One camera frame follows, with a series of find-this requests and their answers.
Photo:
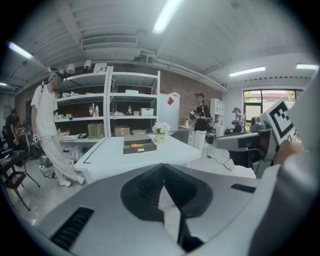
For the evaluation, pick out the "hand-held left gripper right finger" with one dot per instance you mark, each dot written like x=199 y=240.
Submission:
x=190 y=193

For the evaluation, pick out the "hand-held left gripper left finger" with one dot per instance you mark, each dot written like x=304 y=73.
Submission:
x=140 y=192

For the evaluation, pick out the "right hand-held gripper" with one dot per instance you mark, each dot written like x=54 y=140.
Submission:
x=277 y=120

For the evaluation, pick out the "olive green box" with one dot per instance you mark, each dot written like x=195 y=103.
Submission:
x=140 y=150

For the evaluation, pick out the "person's right forearm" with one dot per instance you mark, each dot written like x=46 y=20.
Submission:
x=295 y=195

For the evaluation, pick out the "brown cardboard box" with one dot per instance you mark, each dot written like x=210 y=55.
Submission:
x=122 y=131

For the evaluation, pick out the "person's right hand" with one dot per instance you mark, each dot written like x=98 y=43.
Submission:
x=290 y=151

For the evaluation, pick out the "white cubby cabinet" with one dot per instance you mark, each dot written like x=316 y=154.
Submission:
x=217 y=108

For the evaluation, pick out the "black framed window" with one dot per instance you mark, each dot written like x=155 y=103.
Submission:
x=252 y=100

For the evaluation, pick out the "white table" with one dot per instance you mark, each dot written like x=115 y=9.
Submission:
x=105 y=160

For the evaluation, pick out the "grey chair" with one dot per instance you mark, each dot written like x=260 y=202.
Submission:
x=180 y=137

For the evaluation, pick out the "white bowl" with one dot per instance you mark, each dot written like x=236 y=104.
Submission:
x=139 y=132

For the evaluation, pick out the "white flowers in pot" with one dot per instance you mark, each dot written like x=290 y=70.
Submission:
x=161 y=130

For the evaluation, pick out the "white refrigerator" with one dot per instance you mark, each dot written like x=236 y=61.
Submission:
x=168 y=115

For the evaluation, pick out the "long ceiling light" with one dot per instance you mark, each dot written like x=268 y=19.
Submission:
x=307 y=66
x=20 y=50
x=247 y=71
x=165 y=17

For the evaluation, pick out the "green carton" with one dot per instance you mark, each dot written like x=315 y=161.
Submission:
x=100 y=131
x=92 y=131

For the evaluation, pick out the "red paper tag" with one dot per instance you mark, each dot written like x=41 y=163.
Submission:
x=170 y=101

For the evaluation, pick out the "white storage bin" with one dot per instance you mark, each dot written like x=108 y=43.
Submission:
x=146 y=112

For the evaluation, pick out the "dark soda bottle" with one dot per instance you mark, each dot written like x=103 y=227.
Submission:
x=129 y=110
x=91 y=111

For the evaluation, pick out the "white plastic bottle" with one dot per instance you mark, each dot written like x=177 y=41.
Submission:
x=97 y=111

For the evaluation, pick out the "white metal shelf unit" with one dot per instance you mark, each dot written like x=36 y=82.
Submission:
x=82 y=97
x=135 y=96

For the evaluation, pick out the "black folding table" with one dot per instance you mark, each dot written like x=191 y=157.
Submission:
x=13 y=175

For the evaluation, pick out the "white spotlight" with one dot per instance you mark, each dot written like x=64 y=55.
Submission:
x=87 y=64
x=70 y=68

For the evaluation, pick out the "ceiling air conditioner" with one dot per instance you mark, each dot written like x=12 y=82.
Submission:
x=110 y=42

